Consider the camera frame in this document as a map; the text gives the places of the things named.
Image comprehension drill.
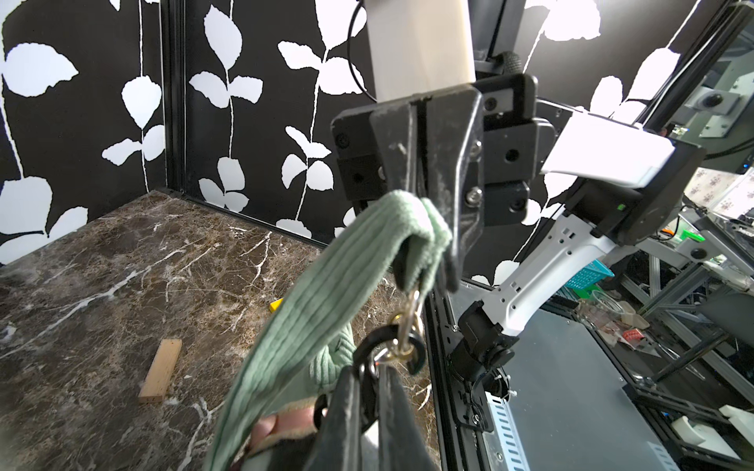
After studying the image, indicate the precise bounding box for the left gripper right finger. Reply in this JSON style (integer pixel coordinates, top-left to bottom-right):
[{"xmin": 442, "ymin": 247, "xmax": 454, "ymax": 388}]
[{"xmin": 377, "ymin": 364, "xmax": 437, "ymax": 471}]

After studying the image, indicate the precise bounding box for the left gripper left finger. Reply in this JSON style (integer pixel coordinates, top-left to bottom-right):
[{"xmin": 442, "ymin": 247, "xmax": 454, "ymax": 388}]
[{"xmin": 304, "ymin": 367, "xmax": 361, "ymax": 470}]

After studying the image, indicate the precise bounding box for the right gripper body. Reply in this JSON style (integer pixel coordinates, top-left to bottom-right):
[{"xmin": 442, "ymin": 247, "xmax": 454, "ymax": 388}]
[{"xmin": 331, "ymin": 74, "xmax": 555, "ymax": 226}]

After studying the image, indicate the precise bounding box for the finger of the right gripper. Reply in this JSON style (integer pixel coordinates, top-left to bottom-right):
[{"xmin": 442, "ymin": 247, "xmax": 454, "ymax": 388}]
[
  {"xmin": 425, "ymin": 84, "xmax": 484, "ymax": 292},
  {"xmin": 369, "ymin": 100, "xmax": 418, "ymax": 197}
]

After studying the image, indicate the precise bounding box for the black white plush charm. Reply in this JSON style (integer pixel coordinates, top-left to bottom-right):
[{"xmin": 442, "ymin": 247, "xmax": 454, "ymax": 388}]
[{"xmin": 230, "ymin": 398, "xmax": 318, "ymax": 470}]

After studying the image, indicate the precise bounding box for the green corduroy bag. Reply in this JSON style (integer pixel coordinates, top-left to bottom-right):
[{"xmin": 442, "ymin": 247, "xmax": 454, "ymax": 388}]
[{"xmin": 203, "ymin": 190, "xmax": 453, "ymax": 470}]

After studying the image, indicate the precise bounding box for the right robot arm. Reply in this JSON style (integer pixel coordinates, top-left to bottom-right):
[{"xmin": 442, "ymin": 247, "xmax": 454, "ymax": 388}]
[{"xmin": 331, "ymin": 74, "xmax": 705, "ymax": 394}]

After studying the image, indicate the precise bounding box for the yellow plastic block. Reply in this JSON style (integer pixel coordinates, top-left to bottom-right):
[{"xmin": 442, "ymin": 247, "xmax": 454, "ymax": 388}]
[{"xmin": 268, "ymin": 298, "xmax": 283, "ymax": 313}]

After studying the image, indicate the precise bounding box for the small wooden block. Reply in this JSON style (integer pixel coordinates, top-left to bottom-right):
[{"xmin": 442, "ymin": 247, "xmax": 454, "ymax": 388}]
[{"xmin": 137, "ymin": 339, "xmax": 183, "ymax": 403}]

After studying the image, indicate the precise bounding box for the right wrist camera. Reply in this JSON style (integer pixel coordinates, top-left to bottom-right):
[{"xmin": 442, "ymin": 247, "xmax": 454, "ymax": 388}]
[{"xmin": 364, "ymin": 0, "xmax": 475, "ymax": 102}]

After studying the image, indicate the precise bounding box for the perforated metal rail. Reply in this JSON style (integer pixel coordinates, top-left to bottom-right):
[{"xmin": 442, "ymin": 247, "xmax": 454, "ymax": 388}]
[{"xmin": 482, "ymin": 392, "xmax": 529, "ymax": 471}]

